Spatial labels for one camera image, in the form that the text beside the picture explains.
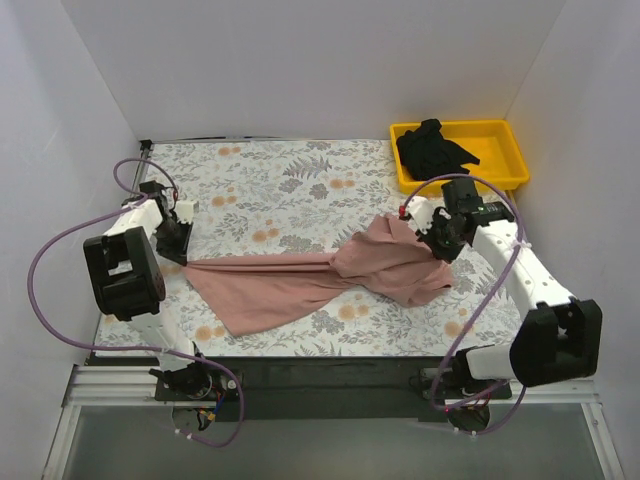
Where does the pink t shirt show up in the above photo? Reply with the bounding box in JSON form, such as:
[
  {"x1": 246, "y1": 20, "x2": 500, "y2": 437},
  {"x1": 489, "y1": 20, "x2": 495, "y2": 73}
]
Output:
[{"x1": 183, "y1": 215, "x2": 454, "y2": 336}]

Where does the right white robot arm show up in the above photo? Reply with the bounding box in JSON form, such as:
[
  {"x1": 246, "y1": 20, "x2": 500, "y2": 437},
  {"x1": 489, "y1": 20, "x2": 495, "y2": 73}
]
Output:
[{"x1": 402, "y1": 174, "x2": 603, "y2": 399}]

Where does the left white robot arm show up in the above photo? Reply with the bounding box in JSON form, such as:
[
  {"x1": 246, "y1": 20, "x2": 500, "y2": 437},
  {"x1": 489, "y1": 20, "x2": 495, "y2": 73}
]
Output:
[{"x1": 83, "y1": 181, "x2": 213, "y2": 400}]

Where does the floral table mat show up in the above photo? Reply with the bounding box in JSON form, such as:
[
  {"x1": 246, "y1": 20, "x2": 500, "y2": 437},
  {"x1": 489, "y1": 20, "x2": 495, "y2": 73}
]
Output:
[{"x1": 136, "y1": 140, "x2": 520, "y2": 356}]

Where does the black t shirt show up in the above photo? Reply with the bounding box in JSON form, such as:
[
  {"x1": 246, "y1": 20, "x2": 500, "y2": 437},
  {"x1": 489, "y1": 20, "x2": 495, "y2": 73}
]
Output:
[{"x1": 396, "y1": 119, "x2": 480, "y2": 181}]

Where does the yellow plastic bin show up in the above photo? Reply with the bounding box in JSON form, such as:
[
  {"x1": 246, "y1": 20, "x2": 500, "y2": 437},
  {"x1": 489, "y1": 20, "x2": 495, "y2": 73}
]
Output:
[{"x1": 389, "y1": 119, "x2": 530, "y2": 194}]

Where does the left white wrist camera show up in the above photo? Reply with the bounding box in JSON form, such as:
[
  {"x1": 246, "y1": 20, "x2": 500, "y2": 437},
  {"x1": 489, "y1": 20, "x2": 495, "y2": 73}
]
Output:
[{"x1": 173, "y1": 200, "x2": 199, "y2": 224}]

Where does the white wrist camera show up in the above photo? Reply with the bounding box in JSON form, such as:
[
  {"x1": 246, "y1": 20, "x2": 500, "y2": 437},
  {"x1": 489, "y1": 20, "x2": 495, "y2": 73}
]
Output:
[
  {"x1": 399, "y1": 196, "x2": 434, "y2": 234},
  {"x1": 173, "y1": 200, "x2": 199, "y2": 224}
]

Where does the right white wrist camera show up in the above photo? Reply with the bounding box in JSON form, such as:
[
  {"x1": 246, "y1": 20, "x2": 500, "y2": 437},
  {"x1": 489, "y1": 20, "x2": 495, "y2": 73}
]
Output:
[{"x1": 399, "y1": 196, "x2": 434, "y2": 234}]

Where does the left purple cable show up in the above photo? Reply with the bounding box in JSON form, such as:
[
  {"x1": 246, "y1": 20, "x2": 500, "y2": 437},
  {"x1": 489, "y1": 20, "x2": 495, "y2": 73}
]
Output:
[{"x1": 27, "y1": 157, "x2": 247, "y2": 449}]

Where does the purple cable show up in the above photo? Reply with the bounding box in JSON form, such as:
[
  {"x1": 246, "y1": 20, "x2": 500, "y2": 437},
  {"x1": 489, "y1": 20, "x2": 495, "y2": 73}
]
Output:
[
  {"x1": 27, "y1": 157, "x2": 247, "y2": 449},
  {"x1": 399, "y1": 173, "x2": 529, "y2": 442}
]

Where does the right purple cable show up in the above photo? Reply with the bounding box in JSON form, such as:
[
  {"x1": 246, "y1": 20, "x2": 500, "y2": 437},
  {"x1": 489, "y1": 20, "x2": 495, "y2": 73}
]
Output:
[{"x1": 399, "y1": 173, "x2": 529, "y2": 442}]

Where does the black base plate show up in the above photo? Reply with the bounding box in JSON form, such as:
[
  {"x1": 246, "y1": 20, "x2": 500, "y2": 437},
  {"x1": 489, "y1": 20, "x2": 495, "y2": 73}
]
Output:
[{"x1": 154, "y1": 357, "x2": 511, "y2": 422}]

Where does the aluminium frame rail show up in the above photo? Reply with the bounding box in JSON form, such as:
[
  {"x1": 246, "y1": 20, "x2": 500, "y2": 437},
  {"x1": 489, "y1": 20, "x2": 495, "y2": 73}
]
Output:
[{"x1": 44, "y1": 359, "x2": 624, "y2": 479}]

